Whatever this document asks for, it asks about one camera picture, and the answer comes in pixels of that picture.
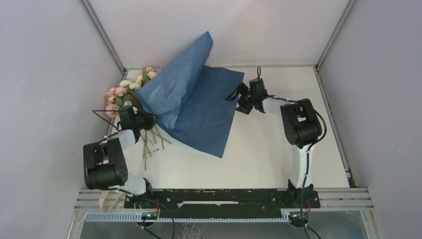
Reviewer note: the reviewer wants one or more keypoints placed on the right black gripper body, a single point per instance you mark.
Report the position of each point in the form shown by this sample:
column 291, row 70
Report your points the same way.
column 251, row 97

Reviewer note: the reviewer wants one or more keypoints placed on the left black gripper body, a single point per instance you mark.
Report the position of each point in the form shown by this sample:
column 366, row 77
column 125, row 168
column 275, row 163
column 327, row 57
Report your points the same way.
column 143, row 120

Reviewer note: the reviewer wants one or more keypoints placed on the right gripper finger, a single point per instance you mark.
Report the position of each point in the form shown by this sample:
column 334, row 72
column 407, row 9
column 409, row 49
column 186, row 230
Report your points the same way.
column 240, row 90
column 244, row 109

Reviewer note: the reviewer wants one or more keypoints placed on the cream white fake rose stem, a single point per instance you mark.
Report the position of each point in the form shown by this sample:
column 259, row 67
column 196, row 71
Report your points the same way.
column 130, row 85

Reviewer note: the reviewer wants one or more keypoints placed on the peach fake rose stem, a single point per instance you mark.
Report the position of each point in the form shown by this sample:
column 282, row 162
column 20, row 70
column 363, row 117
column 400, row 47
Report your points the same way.
column 146, row 75

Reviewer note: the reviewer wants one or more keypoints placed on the blue wrapping paper sheet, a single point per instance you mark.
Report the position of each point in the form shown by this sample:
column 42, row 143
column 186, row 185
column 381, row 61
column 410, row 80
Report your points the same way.
column 190, row 98

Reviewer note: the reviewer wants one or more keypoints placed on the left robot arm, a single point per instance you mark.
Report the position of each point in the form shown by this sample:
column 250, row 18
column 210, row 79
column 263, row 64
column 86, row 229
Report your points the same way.
column 105, row 165

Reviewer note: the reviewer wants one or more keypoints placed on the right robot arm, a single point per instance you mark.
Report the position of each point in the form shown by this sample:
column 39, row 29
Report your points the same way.
column 303, row 126

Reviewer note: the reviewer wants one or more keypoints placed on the cream lace ribbon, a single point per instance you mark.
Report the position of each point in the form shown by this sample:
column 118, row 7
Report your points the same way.
column 109, row 200

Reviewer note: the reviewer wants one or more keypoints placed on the white slotted cable duct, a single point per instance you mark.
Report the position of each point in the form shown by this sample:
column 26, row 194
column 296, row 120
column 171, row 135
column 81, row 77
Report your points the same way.
column 146, row 217

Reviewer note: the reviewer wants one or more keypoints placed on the aluminium front frame rail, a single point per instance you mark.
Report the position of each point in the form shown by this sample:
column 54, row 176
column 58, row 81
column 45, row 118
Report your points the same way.
column 331, row 199

